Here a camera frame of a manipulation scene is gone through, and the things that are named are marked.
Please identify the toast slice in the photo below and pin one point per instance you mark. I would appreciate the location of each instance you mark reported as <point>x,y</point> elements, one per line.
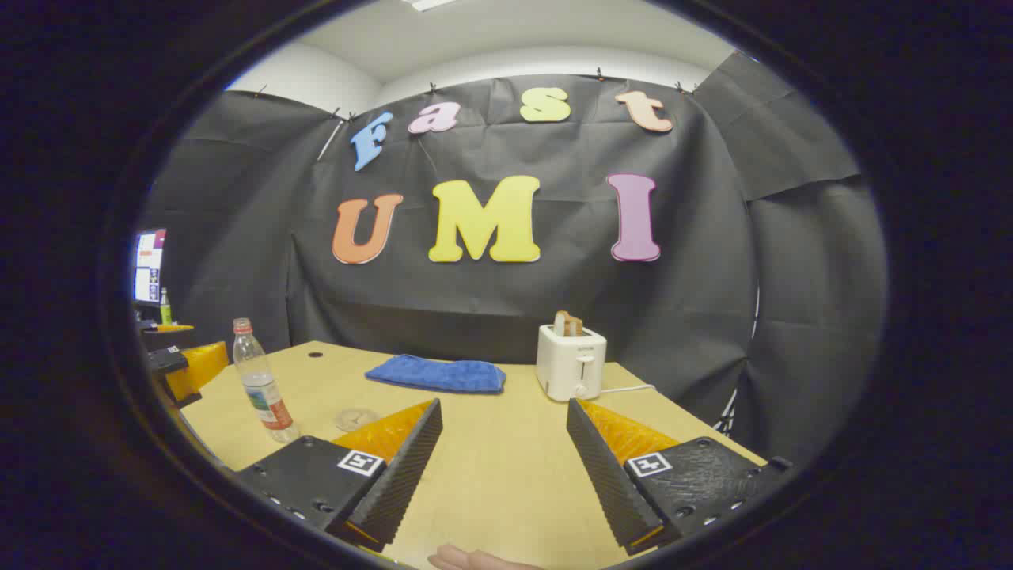
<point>566,324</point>

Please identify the white rod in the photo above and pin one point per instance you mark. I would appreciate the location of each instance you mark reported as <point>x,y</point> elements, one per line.
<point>331,139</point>

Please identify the ceiling light panel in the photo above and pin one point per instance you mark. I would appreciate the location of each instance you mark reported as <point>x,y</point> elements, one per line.
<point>427,4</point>

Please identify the orange flat object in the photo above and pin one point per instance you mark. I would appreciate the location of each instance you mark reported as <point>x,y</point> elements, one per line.
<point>176,327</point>

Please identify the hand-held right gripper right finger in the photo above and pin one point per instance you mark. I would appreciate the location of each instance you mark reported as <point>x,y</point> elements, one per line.
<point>609,483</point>

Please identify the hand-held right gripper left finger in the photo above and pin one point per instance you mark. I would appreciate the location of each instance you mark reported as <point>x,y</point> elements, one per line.
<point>404,483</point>

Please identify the blue folded towel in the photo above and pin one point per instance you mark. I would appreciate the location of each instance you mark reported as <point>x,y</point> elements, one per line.
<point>443,374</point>

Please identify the computer monitor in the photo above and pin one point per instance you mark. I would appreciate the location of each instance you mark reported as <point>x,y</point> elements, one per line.
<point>149,269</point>

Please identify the clear plastic water bottle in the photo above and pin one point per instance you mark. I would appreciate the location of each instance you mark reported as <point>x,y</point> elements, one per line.
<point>265,396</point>

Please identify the round beige coaster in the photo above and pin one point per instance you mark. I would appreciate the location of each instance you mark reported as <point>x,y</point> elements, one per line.
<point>354,418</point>

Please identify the green bottle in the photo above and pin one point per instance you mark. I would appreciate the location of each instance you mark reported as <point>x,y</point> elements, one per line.
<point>165,313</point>

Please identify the white toaster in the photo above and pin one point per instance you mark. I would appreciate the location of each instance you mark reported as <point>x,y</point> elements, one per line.
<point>566,364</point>

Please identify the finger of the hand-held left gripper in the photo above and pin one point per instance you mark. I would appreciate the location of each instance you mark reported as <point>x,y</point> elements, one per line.
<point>202,364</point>

